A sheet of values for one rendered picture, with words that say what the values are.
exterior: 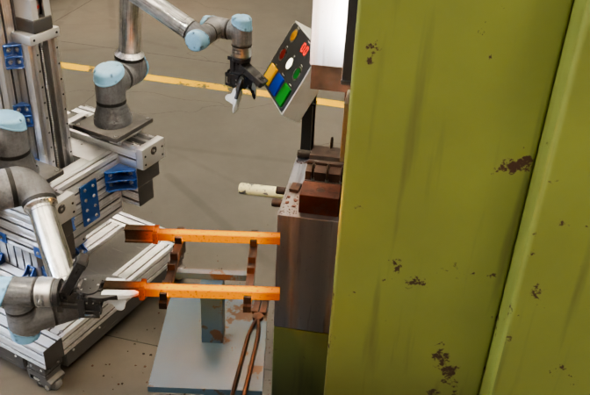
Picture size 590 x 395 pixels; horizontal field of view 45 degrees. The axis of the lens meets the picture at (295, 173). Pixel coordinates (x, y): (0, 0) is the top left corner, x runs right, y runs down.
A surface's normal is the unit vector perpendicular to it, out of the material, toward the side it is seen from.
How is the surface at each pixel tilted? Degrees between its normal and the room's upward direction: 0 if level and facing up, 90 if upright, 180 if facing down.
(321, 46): 90
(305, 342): 90
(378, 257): 90
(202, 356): 0
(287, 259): 90
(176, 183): 0
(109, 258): 0
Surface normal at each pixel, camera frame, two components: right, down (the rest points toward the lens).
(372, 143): -0.15, 0.50
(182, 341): 0.04, -0.86
